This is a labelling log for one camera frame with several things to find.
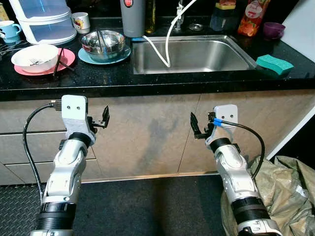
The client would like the stainless steel bowl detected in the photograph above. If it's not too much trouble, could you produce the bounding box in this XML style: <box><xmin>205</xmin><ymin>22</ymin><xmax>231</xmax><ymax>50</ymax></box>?
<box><xmin>81</xmin><ymin>30</ymin><xmax>126</xmax><ymax>61</ymax></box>

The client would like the beige base cabinet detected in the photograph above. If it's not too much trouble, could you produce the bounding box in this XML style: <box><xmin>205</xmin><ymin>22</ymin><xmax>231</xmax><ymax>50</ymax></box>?
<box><xmin>0</xmin><ymin>90</ymin><xmax>315</xmax><ymax>186</ymax></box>

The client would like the teal plate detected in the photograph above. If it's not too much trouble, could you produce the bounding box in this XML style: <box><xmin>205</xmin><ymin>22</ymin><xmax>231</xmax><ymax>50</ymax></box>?
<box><xmin>78</xmin><ymin>44</ymin><xmax>131</xmax><ymax>65</ymax></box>

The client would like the pink plate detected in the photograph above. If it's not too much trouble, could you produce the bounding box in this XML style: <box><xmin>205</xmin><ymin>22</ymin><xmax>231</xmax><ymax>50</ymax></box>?
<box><xmin>14</xmin><ymin>48</ymin><xmax>76</xmax><ymax>76</ymax></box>

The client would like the stainless steel sink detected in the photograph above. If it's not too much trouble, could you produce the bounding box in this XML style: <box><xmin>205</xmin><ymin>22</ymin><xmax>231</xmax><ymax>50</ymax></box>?
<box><xmin>130</xmin><ymin>34</ymin><xmax>257</xmax><ymax>75</ymax></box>

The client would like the white mug with print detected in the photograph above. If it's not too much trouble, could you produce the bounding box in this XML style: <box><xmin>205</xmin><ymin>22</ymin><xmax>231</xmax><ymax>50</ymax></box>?
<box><xmin>72</xmin><ymin>12</ymin><xmax>91</xmax><ymax>34</ymax></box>

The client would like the grey tumbler with red logo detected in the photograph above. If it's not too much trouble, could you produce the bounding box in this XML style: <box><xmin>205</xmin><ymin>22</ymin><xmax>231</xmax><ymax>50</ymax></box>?
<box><xmin>120</xmin><ymin>0</ymin><xmax>147</xmax><ymax>38</ymax></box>

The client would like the white bowl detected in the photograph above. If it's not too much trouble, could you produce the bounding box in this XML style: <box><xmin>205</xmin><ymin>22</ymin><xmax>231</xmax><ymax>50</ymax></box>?
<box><xmin>11</xmin><ymin>43</ymin><xmax>60</xmax><ymax>73</ymax></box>

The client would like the green sponge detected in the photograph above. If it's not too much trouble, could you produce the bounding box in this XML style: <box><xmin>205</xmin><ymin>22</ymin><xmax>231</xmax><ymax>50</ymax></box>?
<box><xmin>256</xmin><ymin>54</ymin><xmax>294</xmax><ymax>77</ymax></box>

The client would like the olive green tarp bag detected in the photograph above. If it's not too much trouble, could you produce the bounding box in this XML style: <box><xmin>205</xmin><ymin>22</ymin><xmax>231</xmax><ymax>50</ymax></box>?
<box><xmin>220</xmin><ymin>155</ymin><xmax>315</xmax><ymax>236</ymax></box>

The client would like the yellow oil bottle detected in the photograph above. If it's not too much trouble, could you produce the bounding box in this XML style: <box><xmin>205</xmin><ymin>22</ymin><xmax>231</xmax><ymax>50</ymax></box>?
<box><xmin>145</xmin><ymin>0</ymin><xmax>157</xmax><ymax>34</ymax></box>

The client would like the white and blue plastic container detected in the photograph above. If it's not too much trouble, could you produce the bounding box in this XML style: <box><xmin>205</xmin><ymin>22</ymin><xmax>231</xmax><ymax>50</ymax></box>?
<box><xmin>9</xmin><ymin>0</ymin><xmax>78</xmax><ymax>46</ymax></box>

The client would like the chrome faucet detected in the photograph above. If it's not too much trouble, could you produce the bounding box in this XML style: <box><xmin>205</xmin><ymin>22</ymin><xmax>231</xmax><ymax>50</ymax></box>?
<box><xmin>175</xmin><ymin>0</ymin><xmax>188</xmax><ymax>28</ymax></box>

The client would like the red juice carton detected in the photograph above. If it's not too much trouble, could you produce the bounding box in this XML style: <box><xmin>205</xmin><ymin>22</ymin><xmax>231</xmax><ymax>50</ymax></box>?
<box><xmin>237</xmin><ymin>0</ymin><xmax>271</xmax><ymax>37</ymax></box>

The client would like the black textured floor mat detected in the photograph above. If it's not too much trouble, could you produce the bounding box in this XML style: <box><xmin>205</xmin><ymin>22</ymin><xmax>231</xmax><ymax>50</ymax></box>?
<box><xmin>0</xmin><ymin>184</ymin><xmax>42</xmax><ymax>236</ymax></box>

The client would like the purple cup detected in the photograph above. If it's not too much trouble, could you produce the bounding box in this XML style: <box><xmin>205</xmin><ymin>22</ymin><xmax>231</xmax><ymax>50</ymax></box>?
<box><xmin>262</xmin><ymin>22</ymin><xmax>286</xmax><ymax>40</ymax></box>

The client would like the yellow sponge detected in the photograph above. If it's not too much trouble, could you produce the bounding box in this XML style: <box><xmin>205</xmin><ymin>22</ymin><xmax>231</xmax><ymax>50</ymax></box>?
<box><xmin>217</xmin><ymin>0</ymin><xmax>236</xmax><ymax>10</ymax></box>

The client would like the light blue mug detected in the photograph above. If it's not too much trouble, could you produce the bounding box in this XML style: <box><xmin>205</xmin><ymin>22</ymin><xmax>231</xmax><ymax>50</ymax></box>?
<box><xmin>0</xmin><ymin>21</ymin><xmax>23</xmax><ymax>46</ymax></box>

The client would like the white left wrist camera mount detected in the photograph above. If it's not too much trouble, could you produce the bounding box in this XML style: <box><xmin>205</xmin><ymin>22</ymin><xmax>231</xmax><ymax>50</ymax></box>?
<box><xmin>61</xmin><ymin>95</ymin><xmax>96</xmax><ymax>143</ymax></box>

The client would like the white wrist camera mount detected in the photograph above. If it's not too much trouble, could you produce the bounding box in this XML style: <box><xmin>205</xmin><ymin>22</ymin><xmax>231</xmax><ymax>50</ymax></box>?
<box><xmin>206</xmin><ymin>105</ymin><xmax>238</xmax><ymax>146</ymax></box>
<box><xmin>61</xmin><ymin>95</ymin><xmax>96</xmax><ymax>143</ymax></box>

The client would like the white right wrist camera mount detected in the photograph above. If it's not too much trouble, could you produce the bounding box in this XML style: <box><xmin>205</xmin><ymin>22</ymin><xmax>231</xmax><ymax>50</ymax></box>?
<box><xmin>206</xmin><ymin>105</ymin><xmax>238</xmax><ymax>146</ymax></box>

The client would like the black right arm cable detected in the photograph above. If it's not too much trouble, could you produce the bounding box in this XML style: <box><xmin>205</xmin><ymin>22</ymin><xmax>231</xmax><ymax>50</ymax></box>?
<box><xmin>220</xmin><ymin>120</ymin><xmax>266</xmax><ymax>180</ymax></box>

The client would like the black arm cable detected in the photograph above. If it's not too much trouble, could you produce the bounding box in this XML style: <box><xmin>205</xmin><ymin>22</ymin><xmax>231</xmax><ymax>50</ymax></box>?
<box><xmin>22</xmin><ymin>101</ymin><xmax>62</xmax><ymax>205</ymax></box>
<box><xmin>220</xmin><ymin>120</ymin><xmax>266</xmax><ymax>180</ymax></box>

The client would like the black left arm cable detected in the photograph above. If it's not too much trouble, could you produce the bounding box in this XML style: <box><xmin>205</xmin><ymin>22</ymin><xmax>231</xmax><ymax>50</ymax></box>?
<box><xmin>22</xmin><ymin>101</ymin><xmax>62</xmax><ymax>205</ymax></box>

